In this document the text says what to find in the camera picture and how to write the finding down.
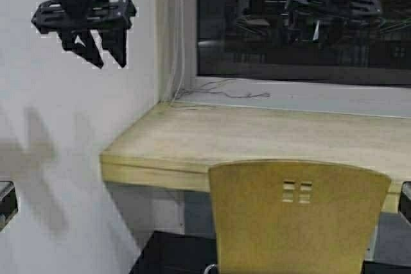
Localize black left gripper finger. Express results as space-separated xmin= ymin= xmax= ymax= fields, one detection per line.
xmin=58 ymin=31 xmax=104 ymax=69
xmin=98 ymin=28 xmax=127 ymax=68

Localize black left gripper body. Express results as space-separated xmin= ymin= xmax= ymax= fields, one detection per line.
xmin=31 ymin=0 xmax=137 ymax=34

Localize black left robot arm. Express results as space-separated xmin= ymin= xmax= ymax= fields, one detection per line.
xmin=31 ymin=0 xmax=137 ymax=68

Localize long wooden counter table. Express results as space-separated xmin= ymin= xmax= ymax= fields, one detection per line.
xmin=100 ymin=103 xmax=410 ymax=212

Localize left base corner block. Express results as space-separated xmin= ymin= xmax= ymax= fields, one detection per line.
xmin=0 ymin=181 xmax=18 ymax=230

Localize base corner block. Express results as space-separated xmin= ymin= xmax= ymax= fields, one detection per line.
xmin=0 ymin=181 xmax=18 ymax=230
xmin=398 ymin=181 xmax=411 ymax=224

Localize dark glass window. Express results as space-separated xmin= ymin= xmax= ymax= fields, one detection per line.
xmin=197 ymin=0 xmax=410 ymax=88

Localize right base corner block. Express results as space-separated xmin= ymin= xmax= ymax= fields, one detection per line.
xmin=398 ymin=181 xmax=411 ymax=224

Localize thin cable on sill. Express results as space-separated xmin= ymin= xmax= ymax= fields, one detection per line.
xmin=166 ymin=76 xmax=272 ymax=107

